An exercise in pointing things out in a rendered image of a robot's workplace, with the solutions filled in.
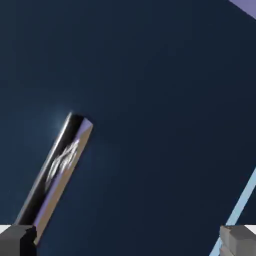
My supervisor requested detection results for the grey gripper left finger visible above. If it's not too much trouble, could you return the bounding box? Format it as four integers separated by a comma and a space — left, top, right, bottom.
0, 224, 38, 256

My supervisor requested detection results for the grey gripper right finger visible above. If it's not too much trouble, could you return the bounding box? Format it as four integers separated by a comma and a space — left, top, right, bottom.
219, 224, 256, 256

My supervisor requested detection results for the dark blue drawer front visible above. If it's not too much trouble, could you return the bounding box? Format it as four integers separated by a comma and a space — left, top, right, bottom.
0, 0, 256, 256

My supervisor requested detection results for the shiny dark metal handle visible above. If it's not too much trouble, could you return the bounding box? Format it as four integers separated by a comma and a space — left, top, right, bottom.
14, 111, 94, 246

